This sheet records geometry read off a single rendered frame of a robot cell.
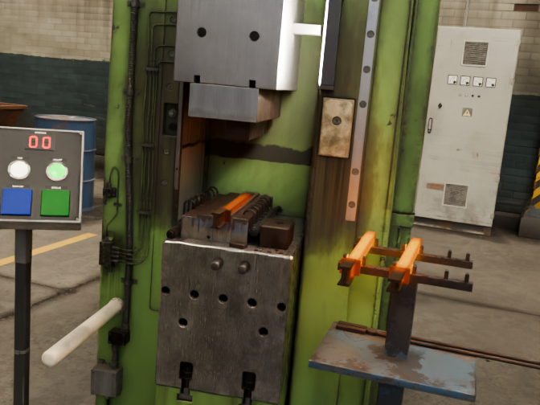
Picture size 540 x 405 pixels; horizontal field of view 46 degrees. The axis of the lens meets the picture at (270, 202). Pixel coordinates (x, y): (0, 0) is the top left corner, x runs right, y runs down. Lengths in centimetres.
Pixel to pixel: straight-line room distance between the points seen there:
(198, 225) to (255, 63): 50
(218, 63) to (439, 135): 529
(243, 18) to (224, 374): 102
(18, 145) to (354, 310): 111
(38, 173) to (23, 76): 818
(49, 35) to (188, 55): 797
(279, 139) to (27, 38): 796
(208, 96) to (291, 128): 52
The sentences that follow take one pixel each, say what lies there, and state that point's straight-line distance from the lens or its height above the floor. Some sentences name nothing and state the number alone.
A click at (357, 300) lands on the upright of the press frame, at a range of 203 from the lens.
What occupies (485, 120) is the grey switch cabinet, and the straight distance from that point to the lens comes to 695.
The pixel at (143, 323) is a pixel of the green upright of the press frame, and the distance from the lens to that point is 220.
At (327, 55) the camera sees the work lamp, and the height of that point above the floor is 147.
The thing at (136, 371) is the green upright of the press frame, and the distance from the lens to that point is 228.
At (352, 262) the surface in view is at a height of 100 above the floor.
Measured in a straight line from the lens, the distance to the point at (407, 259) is 160.
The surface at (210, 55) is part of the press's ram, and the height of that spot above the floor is 144.
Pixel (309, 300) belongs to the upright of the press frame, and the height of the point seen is 73.
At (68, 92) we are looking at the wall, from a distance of 958.
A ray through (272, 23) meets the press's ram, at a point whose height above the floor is 154.
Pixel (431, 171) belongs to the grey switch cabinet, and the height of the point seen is 60.
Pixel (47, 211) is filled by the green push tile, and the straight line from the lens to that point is 186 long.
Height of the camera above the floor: 139
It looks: 11 degrees down
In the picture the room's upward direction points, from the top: 5 degrees clockwise
